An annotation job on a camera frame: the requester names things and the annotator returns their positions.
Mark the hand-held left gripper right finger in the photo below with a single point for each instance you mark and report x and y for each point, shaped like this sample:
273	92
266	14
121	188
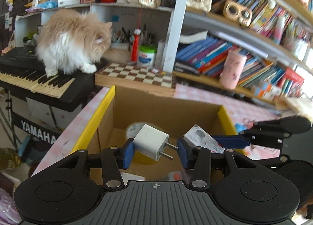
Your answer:
184	154

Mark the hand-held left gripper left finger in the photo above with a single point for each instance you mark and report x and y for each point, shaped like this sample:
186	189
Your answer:
127	154

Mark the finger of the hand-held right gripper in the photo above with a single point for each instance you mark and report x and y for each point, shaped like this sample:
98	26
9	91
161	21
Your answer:
232	141
293	124

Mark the small white staples box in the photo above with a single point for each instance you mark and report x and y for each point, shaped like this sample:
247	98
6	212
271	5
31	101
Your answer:
200	139

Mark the greyish white charger block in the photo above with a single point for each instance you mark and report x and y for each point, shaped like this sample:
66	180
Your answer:
132	177

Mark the starry paper cup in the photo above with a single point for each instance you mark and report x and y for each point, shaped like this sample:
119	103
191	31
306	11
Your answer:
133	129

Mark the white charger plug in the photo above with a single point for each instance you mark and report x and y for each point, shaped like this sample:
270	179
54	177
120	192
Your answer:
150	142

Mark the yellow cardboard box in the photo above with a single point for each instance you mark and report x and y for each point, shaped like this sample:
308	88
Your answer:
151	107

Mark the pink checkered desktop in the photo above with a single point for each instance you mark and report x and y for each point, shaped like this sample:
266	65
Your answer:
95	104

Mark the orange blue carton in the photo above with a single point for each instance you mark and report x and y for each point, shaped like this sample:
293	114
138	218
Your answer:
271	90
259	93

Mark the row of red books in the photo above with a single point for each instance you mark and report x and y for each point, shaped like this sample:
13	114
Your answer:
291	80

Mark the pink cartoon cup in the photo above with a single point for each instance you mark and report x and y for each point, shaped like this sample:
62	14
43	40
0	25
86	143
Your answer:
232	71

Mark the white pen organiser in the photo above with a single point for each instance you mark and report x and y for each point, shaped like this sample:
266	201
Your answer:
297	46

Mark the wooden chess board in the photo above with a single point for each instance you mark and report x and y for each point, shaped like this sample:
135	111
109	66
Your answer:
137	76

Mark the black electronic keyboard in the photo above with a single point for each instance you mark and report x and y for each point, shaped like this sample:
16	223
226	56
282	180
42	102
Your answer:
71	88

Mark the row of leaning books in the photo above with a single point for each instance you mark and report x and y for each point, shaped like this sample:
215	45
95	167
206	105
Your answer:
203	54

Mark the black keyboard stand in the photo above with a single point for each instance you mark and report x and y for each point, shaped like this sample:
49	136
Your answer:
36	132

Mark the pastel striped bottle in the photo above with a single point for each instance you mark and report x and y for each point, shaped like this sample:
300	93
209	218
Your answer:
279	30

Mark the white jar green lid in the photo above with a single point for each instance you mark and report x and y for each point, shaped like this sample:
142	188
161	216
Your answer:
146	57

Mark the red tassel charm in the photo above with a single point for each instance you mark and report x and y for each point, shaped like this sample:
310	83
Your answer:
135	49

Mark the pen holder with pens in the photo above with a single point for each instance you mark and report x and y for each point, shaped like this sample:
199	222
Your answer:
119	45

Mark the row of upright colourful books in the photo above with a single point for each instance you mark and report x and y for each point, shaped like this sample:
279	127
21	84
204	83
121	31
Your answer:
264	17

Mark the retro wooden radio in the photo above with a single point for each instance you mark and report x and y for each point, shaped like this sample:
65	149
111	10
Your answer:
237	12

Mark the fluffy orange white cat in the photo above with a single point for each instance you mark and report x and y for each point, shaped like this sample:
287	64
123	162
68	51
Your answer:
66	44

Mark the purple cloth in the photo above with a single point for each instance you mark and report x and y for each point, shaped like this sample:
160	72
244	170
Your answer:
7	203

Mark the white bookshelf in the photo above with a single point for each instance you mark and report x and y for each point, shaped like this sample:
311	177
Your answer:
174	19

